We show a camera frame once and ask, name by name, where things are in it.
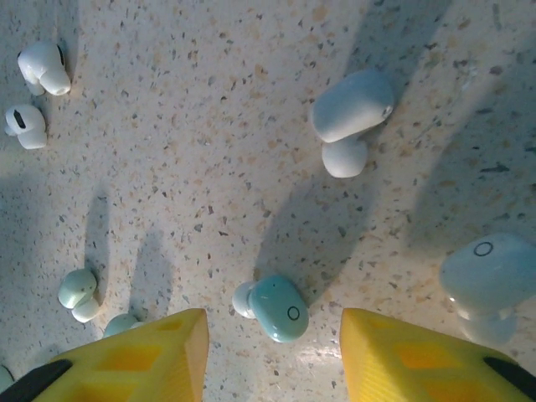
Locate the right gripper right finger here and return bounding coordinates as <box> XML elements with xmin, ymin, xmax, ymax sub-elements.
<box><xmin>339</xmin><ymin>308</ymin><xmax>536</xmax><ymax>402</ymax></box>

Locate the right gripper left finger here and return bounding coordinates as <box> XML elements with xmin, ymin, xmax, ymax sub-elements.
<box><xmin>0</xmin><ymin>308</ymin><xmax>209</xmax><ymax>402</ymax></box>

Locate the blue earbud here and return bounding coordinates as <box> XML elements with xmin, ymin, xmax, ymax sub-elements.
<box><xmin>438</xmin><ymin>233</ymin><xmax>536</xmax><ymax>344</ymax></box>
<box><xmin>231</xmin><ymin>274</ymin><xmax>310</xmax><ymax>344</ymax></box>

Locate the white stem earbud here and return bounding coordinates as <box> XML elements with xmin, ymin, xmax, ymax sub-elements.
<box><xmin>16</xmin><ymin>39</ymin><xmax>72</xmax><ymax>97</ymax></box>
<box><xmin>3</xmin><ymin>103</ymin><xmax>49</xmax><ymax>151</ymax></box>

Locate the white bean earbud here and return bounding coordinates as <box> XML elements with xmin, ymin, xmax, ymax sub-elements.
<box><xmin>312</xmin><ymin>69</ymin><xmax>396</xmax><ymax>179</ymax></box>

